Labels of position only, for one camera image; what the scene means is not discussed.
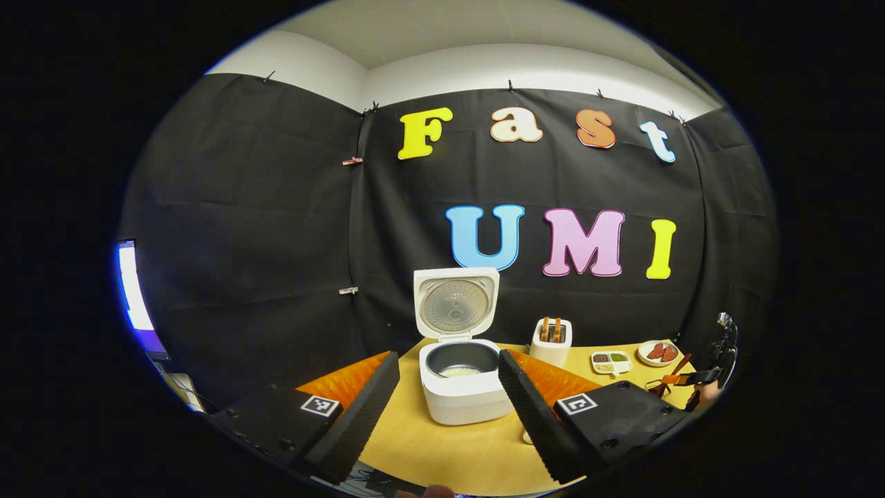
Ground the white toaster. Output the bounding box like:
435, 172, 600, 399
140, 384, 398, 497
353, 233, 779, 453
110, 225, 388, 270
529, 317, 574, 369

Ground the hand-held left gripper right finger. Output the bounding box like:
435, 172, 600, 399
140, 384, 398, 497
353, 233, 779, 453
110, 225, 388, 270
497, 349, 693, 486

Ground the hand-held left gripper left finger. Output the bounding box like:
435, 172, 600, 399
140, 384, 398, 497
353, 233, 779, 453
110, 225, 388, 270
207, 351, 402, 486

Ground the white divided bean dish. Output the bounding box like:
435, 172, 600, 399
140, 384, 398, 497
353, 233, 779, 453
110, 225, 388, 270
589, 350, 634, 378

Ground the black backdrop cloth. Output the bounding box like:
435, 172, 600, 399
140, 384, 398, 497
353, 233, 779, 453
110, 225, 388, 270
119, 71, 781, 416

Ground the round white plate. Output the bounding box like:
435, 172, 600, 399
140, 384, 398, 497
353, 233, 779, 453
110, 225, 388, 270
636, 339, 682, 368

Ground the bright monitor screen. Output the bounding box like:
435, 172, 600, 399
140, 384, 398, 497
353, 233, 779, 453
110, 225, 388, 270
115, 238, 158, 334

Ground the white rice cooker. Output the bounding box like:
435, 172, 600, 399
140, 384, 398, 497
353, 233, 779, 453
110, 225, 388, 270
412, 266, 516, 427

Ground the brown wooden spoon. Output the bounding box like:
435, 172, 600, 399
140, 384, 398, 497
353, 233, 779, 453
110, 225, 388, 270
662, 353, 693, 399

